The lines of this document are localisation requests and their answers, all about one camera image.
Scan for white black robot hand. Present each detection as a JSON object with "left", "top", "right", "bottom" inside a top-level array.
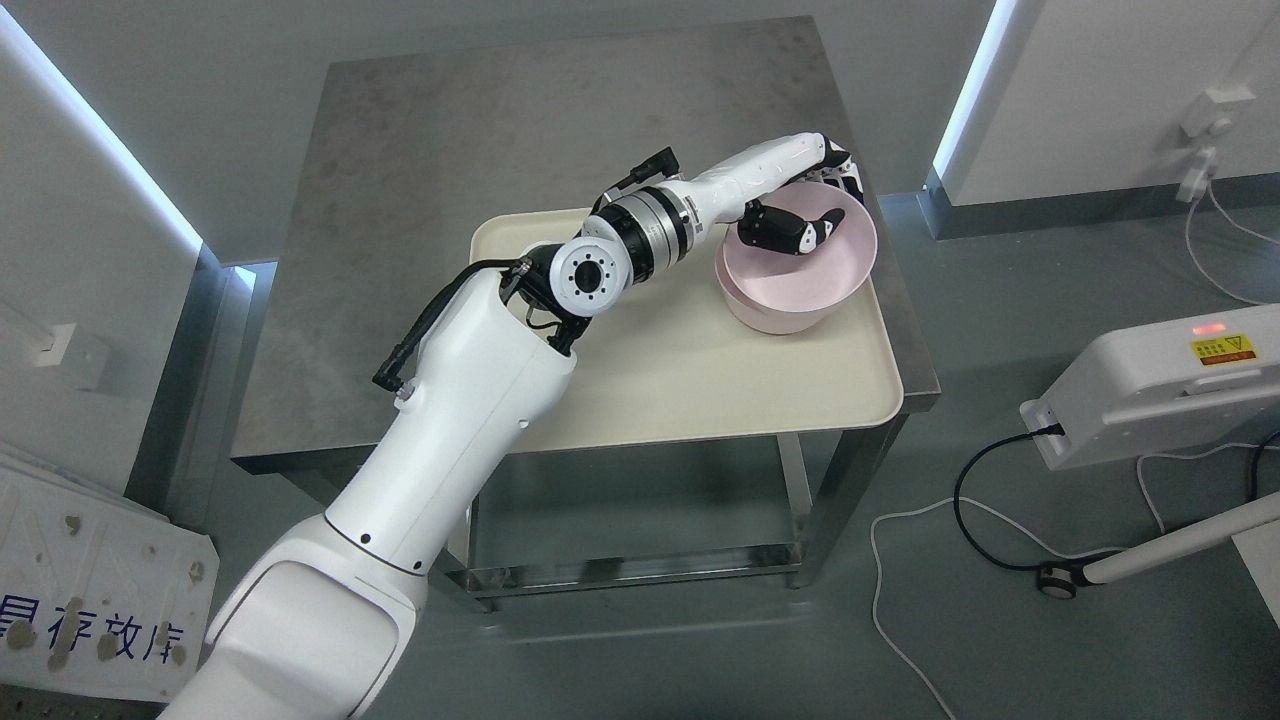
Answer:
[{"left": 669, "top": 132, "right": 867, "bottom": 258}]

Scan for pink bowl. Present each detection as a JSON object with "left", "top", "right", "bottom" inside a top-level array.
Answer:
[
  {"left": 717, "top": 182, "right": 878, "bottom": 313},
  {"left": 716, "top": 273, "right": 852, "bottom": 336}
]

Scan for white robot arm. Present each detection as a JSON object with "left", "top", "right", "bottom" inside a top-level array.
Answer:
[{"left": 163, "top": 256, "right": 584, "bottom": 719}]

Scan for cream plastic tray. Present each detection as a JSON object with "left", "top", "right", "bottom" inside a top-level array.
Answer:
[{"left": 513, "top": 227, "right": 905, "bottom": 454}]

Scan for stainless steel table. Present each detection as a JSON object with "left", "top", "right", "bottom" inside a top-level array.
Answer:
[{"left": 230, "top": 17, "right": 941, "bottom": 606}]

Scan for white stand leg with caster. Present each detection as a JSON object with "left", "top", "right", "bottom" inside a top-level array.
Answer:
[{"left": 1036, "top": 492, "right": 1279, "bottom": 600}]

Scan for white machine with warning label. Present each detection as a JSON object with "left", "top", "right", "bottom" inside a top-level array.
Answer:
[{"left": 1019, "top": 304, "right": 1279, "bottom": 470}]

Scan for white sign board blue letters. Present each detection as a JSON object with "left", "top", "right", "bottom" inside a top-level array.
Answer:
[{"left": 1, "top": 457, "right": 220, "bottom": 705}]

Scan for white floor cable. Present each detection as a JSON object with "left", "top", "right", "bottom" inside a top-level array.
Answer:
[{"left": 869, "top": 498, "right": 1061, "bottom": 720}]

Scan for black power cable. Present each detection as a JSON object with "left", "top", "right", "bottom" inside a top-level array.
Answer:
[{"left": 952, "top": 424, "right": 1123, "bottom": 573}]

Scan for white wall socket plug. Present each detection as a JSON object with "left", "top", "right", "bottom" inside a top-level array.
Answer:
[{"left": 1175, "top": 85, "right": 1256, "bottom": 204}]

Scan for white wall box left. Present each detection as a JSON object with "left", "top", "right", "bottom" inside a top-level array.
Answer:
[{"left": 1, "top": 302, "right": 111, "bottom": 391}]

